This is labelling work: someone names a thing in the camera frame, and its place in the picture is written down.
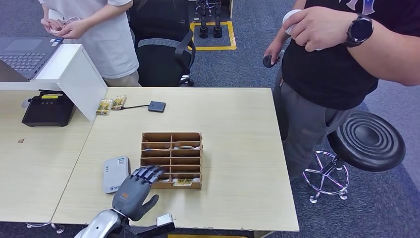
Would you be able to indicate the person's right hand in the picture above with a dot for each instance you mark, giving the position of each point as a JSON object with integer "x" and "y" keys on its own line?
{"x": 275, "y": 51}
{"x": 51, "y": 25}

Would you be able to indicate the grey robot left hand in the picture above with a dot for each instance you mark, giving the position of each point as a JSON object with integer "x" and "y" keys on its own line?
{"x": 131, "y": 197}

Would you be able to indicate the person's left hand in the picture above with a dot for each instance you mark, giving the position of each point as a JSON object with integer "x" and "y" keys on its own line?
{"x": 76, "y": 29}
{"x": 321, "y": 29}

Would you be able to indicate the small white item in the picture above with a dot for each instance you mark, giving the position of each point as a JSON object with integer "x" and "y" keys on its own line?
{"x": 55, "y": 14}

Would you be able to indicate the black hand controller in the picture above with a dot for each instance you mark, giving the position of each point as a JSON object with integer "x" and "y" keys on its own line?
{"x": 267, "y": 61}

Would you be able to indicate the person's left forearm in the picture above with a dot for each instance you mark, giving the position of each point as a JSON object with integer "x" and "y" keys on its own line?
{"x": 390, "y": 52}
{"x": 108, "y": 14}

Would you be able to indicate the grey white card reader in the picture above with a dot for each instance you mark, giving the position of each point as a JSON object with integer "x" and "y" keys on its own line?
{"x": 115, "y": 174}

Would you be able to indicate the person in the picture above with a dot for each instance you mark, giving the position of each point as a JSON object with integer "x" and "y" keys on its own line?
{"x": 328, "y": 85}
{"x": 108, "y": 42}

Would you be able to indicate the white card in organizer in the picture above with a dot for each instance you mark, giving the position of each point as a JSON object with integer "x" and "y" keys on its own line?
{"x": 164, "y": 180}
{"x": 186, "y": 148}

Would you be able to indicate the yellow patterned key card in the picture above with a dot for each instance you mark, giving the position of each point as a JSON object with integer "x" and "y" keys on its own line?
{"x": 182, "y": 182}

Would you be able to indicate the wooden card organizer box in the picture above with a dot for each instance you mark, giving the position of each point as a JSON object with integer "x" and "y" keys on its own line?
{"x": 170, "y": 154}

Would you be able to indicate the black wristwatch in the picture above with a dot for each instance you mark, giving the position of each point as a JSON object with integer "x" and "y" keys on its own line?
{"x": 359, "y": 31}

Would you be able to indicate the grey laptop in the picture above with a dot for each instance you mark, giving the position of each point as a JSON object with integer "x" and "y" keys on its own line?
{"x": 23, "y": 56}

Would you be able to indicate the white desk partition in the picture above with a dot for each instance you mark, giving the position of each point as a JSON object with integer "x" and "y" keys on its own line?
{"x": 82, "y": 82}

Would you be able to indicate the yellow floor tape square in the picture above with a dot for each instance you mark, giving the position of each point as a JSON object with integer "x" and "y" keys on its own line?
{"x": 213, "y": 48}

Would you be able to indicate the grey round object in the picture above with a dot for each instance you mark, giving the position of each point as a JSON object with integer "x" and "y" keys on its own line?
{"x": 25, "y": 103}

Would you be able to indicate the black desktop device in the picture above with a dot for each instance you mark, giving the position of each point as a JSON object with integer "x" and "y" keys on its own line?
{"x": 48, "y": 111}

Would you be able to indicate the black office chair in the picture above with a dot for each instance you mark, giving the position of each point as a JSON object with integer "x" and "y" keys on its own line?
{"x": 160, "y": 65}

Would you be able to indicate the chrome caster base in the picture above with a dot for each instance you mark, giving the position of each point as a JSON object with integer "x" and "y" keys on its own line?
{"x": 42, "y": 225}

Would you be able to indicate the small black usb box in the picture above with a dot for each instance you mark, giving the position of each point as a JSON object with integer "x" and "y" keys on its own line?
{"x": 157, "y": 106}

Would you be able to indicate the black round stool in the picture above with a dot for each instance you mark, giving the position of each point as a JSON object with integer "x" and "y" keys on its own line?
{"x": 366, "y": 141}

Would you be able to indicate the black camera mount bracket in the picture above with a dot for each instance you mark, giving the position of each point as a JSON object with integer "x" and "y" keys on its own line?
{"x": 147, "y": 230}

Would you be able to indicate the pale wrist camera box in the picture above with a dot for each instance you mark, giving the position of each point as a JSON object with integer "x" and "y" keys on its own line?
{"x": 164, "y": 220}

